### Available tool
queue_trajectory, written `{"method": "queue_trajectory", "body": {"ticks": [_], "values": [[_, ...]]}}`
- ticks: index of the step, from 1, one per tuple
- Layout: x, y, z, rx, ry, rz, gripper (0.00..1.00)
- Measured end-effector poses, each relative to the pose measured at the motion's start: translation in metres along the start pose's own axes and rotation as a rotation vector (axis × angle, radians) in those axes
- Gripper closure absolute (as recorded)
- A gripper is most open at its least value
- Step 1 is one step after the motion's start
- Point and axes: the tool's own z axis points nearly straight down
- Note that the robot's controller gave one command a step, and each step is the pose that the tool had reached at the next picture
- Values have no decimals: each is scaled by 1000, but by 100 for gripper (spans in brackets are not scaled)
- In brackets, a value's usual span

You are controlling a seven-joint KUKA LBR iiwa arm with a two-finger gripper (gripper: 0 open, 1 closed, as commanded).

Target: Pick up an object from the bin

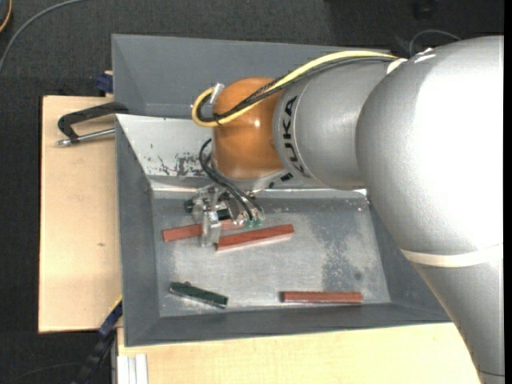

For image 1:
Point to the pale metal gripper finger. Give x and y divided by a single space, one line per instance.
210 232
197 212

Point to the red-brown flat block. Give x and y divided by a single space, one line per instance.
322 297
180 233
260 237

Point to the grey metal bin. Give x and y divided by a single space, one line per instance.
256 266

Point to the dark green flat block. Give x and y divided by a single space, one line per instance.
198 294

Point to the pale wood flat board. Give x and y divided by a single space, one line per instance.
78 222

